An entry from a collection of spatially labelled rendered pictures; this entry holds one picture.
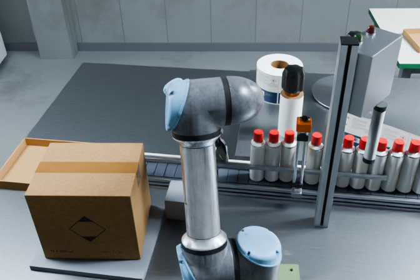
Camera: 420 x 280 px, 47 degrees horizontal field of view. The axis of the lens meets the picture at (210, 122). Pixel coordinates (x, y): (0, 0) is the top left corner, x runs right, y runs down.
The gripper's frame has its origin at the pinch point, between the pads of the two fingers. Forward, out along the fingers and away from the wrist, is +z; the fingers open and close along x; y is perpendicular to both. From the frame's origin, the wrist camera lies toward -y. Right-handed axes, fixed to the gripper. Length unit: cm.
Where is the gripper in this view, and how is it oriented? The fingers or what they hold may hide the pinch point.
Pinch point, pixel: (224, 163)
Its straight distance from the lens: 173.0
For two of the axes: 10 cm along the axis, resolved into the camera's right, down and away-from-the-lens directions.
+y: 1.5, -5.8, 8.0
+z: 5.1, 7.4, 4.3
